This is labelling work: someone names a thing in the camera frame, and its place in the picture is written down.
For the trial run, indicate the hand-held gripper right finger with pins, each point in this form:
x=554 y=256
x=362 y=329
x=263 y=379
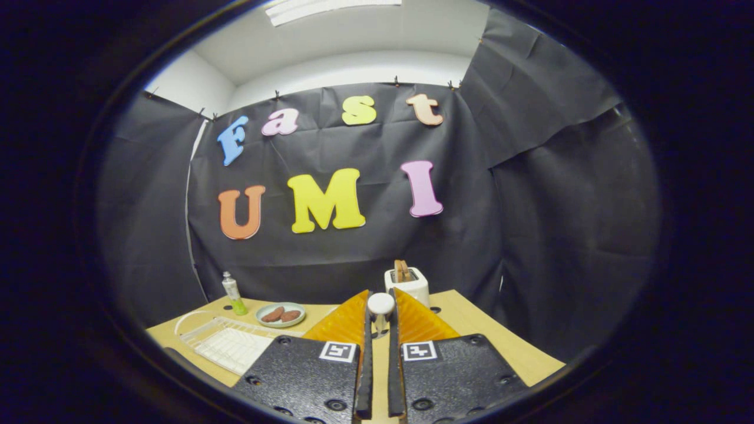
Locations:
x=394 y=383

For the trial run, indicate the light green plate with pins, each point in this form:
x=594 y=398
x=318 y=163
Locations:
x=294 y=307

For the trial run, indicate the white drip tray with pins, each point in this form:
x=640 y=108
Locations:
x=232 y=350

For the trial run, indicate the white toaster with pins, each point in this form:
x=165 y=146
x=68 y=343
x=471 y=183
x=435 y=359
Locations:
x=415 y=285

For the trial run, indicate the brown bread slice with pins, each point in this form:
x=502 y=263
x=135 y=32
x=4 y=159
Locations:
x=402 y=271

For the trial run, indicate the green liquid plastic bottle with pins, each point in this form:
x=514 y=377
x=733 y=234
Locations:
x=234 y=297

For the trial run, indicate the white ceiling light panel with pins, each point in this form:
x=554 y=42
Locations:
x=330 y=9

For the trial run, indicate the brown meat patty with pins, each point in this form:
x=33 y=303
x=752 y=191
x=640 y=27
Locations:
x=273 y=314
x=290 y=316

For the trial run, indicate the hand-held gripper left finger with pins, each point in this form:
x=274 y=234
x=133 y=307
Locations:
x=365 y=383

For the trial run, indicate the black backdrop cloth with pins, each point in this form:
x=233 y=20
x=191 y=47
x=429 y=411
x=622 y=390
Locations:
x=530 y=235

